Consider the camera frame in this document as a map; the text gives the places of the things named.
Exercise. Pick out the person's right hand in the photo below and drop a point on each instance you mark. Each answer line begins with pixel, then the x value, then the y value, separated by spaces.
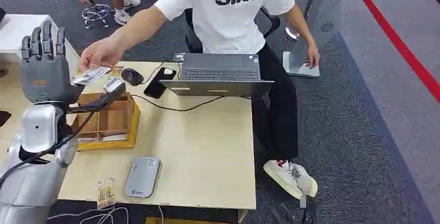
pixel 99 53

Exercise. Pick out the person's left hand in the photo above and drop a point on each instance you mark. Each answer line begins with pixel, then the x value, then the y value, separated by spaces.
pixel 312 56

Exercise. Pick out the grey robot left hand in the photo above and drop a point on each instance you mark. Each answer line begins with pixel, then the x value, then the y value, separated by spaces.
pixel 48 78

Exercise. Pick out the white printed card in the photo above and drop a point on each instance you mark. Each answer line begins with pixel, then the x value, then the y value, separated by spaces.
pixel 90 76

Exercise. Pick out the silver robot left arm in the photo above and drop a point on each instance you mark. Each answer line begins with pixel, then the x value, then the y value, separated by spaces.
pixel 37 181

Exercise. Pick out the yellow printed card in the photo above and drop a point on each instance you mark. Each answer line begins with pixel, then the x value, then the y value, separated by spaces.
pixel 116 72

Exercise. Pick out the shiny round metal object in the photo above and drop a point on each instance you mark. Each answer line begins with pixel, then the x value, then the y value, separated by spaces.
pixel 291 32

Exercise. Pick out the grey stand with white base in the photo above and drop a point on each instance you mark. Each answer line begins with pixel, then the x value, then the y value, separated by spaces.
pixel 316 19

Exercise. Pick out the black computer mouse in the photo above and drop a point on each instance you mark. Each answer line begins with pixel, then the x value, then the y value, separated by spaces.
pixel 132 76

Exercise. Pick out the white side table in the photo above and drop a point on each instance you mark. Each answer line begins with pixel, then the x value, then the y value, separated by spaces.
pixel 17 31

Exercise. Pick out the flat black object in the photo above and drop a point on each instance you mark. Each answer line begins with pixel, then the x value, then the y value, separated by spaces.
pixel 4 117

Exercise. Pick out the black smartphone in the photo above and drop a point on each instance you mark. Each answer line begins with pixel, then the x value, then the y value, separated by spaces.
pixel 158 84

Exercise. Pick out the wooden card box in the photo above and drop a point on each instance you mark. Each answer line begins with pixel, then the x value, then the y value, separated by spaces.
pixel 132 122

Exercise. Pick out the small black usb hub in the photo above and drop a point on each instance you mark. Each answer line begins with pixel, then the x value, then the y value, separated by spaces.
pixel 179 57

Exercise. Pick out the stack of white cards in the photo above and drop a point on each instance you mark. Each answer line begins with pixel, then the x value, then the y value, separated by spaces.
pixel 103 138

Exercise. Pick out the seated person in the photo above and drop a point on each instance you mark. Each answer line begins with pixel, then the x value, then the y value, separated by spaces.
pixel 227 19

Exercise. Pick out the grey laptop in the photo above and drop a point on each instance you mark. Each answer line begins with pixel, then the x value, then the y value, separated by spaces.
pixel 220 74

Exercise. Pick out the grey flat card reader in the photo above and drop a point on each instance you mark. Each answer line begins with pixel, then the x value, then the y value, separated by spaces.
pixel 142 177

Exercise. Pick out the yellow wooden board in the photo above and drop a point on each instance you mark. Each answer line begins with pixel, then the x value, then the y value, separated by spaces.
pixel 185 221

